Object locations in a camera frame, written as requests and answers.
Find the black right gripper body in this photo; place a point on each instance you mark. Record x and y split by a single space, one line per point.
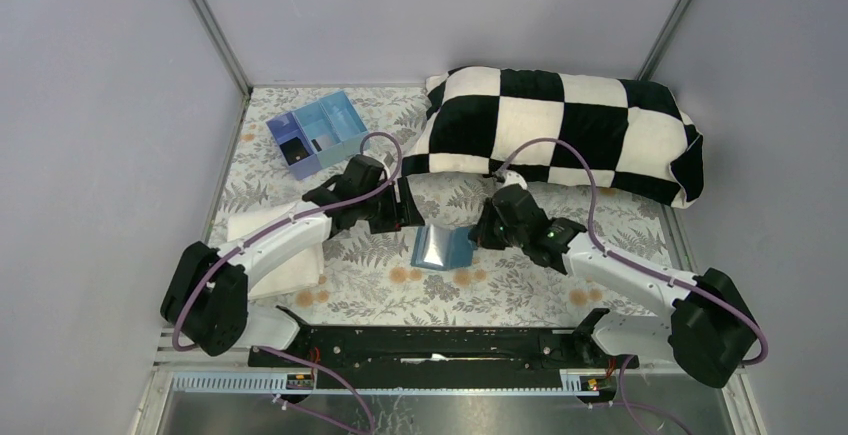
486 231

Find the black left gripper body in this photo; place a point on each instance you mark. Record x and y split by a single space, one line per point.
409 206

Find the blue card holder wallet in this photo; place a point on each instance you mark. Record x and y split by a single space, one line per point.
442 249

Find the black and white checkered pillow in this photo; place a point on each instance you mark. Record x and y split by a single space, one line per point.
572 130

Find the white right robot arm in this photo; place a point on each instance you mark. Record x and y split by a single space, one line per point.
700 322

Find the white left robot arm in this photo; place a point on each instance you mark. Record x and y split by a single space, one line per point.
207 298

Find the blue compartment organizer box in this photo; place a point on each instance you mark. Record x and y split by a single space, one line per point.
318 135

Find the white folded towel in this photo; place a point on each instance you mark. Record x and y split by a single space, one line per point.
300 272

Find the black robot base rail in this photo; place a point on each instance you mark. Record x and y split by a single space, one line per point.
346 349

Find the perforated metal cable tray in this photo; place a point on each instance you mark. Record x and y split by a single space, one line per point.
412 380

